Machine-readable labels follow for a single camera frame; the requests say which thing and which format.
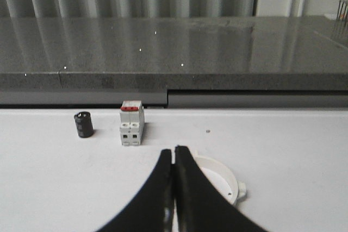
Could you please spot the white half-ring pipe clamp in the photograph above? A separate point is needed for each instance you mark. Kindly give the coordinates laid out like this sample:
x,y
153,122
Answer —
x,y
222,178

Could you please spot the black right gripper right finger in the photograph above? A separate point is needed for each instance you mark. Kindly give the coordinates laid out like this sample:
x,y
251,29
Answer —
x,y
200,206

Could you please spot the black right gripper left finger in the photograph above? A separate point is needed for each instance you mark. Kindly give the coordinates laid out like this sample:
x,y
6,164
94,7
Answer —
x,y
152,208

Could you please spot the grey stone counter ledge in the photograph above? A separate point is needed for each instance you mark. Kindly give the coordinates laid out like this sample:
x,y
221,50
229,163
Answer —
x,y
227,53

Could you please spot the white circuit breaker red switch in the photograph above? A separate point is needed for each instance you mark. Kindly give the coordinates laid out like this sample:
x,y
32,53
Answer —
x,y
132,124

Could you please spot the black cylindrical capacitor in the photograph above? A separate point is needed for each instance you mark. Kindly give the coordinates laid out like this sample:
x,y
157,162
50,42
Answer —
x,y
84,124

